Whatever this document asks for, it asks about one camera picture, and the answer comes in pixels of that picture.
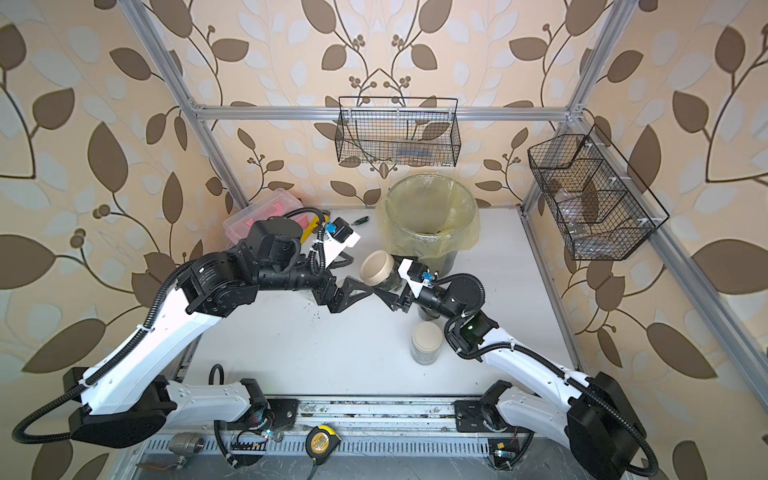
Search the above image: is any tan short jar lid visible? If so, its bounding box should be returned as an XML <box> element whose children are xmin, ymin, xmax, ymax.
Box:
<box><xmin>360</xmin><ymin>250</ymin><xmax>395</xmax><ymax>286</ymax></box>

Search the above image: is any beige lid tall jar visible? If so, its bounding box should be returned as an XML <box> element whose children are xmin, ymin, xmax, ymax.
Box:
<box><xmin>411</xmin><ymin>321</ymin><xmax>444</xmax><ymax>365</ymax></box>

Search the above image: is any beige lid short jar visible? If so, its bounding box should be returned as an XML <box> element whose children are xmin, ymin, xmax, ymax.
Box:
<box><xmin>376</xmin><ymin>264</ymin><xmax>405</xmax><ymax>292</ymax></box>

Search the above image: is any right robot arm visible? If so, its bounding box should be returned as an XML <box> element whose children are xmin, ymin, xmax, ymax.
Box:
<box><xmin>367</xmin><ymin>257</ymin><xmax>660</xmax><ymax>479</ymax></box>

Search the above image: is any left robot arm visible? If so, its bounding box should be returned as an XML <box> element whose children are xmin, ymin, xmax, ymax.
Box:
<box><xmin>12</xmin><ymin>208</ymin><xmax>377</xmax><ymax>448</ymax></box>

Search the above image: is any red lid tea jar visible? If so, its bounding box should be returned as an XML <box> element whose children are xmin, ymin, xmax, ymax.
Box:
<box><xmin>418</xmin><ymin>307</ymin><xmax>440</xmax><ymax>321</ymax></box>

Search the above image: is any yellow pipe wrench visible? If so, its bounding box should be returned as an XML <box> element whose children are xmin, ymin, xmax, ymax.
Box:
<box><xmin>297</xmin><ymin>211</ymin><xmax>319</xmax><ymax>244</ymax></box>

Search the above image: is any metal mesh trash bin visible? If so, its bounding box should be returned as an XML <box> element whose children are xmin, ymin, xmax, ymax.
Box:
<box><xmin>383</xmin><ymin>174</ymin><xmax>475</xmax><ymax>277</ymax></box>

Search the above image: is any pink plastic toolbox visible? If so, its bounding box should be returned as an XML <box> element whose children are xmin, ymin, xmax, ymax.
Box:
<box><xmin>222</xmin><ymin>188</ymin><xmax>303</xmax><ymax>244</ymax></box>

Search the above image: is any yellow black tape measure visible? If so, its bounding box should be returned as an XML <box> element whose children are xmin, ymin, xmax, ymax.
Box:
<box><xmin>305</xmin><ymin>425</ymin><xmax>341</xmax><ymax>466</ymax></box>

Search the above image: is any metal pipe fitting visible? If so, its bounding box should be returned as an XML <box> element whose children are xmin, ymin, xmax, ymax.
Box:
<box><xmin>168</xmin><ymin>432</ymin><xmax>206</xmax><ymax>457</ymax></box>

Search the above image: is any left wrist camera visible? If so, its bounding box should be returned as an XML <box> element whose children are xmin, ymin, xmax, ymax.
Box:
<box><xmin>322</xmin><ymin>217</ymin><xmax>360</xmax><ymax>264</ymax></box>

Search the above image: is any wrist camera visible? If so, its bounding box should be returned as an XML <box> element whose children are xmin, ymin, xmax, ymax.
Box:
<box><xmin>322</xmin><ymin>217</ymin><xmax>360</xmax><ymax>264</ymax></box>
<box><xmin>397</xmin><ymin>257</ymin><xmax>435</xmax><ymax>298</ymax></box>

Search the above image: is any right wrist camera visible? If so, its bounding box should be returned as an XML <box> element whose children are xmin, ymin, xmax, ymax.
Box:
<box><xmin>397</xmin><ymin>257</ymin><xmax>435</xmax><ymax>298</ymax></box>

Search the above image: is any black wire basket back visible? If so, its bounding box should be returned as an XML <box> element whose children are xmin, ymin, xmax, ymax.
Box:
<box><xmin>333</xmin><ymin>95</ymin><xmax>462</xmax><ymax>167</ymax></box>

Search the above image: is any black wire basket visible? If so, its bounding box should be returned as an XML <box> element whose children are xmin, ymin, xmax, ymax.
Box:
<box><xmin>333</xmin><ymin>95</ymin><xmax>462</xmax><ymax>167</ymax></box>
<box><xmin>527</xmin><ymin>125</ymin><xmax>669</xmax><ymax>261</ymax></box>

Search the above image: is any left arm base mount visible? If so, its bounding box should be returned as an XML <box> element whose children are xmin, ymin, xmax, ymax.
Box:
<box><xmin>215</xmin><ymin>397</ymin><xmax>300</xmax><ymax>431</ymax></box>

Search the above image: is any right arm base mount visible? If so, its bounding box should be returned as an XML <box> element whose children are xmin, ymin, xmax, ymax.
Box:
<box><xmin>452</xmin><ymin>380</ymin><xmax>531</xmax><ymax>436</ymax></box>

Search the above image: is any aluminium frame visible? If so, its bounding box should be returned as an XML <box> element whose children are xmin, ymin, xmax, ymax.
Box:
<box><xmin>148</xmin><ymin>1</ymin><xmax>767</xmax><ymax>479</ymax></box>

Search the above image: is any black wire basket right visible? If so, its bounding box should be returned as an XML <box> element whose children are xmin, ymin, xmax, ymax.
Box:
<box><xmin>527</xmin><ymin>125</ymin><xmax>669</xmax><ymax>261</ymax></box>

